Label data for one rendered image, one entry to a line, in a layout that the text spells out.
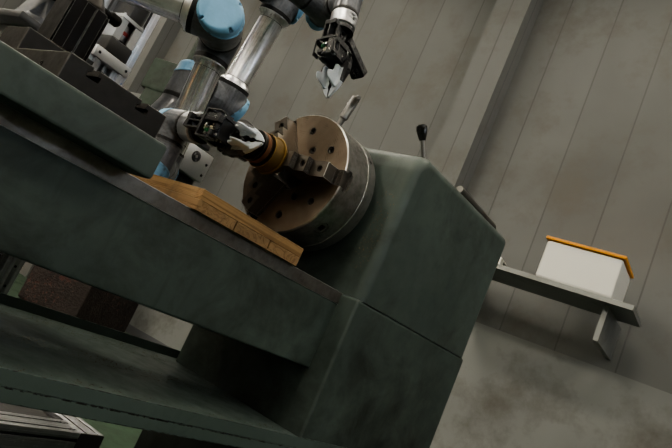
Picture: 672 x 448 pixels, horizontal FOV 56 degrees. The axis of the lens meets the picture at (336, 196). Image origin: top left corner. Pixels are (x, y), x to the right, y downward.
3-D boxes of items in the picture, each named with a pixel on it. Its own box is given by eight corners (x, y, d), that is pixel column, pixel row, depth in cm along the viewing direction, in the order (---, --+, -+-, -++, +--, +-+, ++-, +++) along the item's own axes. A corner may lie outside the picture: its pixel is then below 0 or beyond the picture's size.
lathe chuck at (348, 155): (245, 217, 168) (309, 118, 171) (320, 267, 147) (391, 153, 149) (222, 203, 162) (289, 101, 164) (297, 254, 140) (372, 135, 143)
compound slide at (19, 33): (88, 110, 126) (101, 88, 127) (114, 115, 119) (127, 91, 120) (-9, 49, 111) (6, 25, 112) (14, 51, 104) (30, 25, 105)
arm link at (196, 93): (209, 21, 181) (138, 177, 171) (208, 4, 170) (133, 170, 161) (247, 38, 182) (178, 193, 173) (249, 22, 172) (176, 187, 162)
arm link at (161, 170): (165, 191, 161) (184, 153, 164) (162, 184, 151) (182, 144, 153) (136, 178, 161) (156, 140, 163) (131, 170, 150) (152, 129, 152)
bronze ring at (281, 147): (273, 140, 152) (248, 123, 145) (301, 146, 146) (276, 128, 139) (257, 175, 151) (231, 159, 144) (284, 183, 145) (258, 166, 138)
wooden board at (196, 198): (194, 229, 156) (202, 214, 157) (296, 266, 133) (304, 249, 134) (94, 176, 135) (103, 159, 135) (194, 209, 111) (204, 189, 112)
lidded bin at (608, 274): (620, 316, 398) (634, 276, 404) (612, 299, 367) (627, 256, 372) (545, 292, 426) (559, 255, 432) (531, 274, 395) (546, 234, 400)
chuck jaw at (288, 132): (291, 170, 157) (289, 132, 164) (307, 162, 155) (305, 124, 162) (263, 149, 149) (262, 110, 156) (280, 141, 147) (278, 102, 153)
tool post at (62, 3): (67, 64, 119) (93, 19, 121) (86, 66, 114) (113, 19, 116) (31, 40, 114) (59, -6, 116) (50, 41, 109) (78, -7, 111)
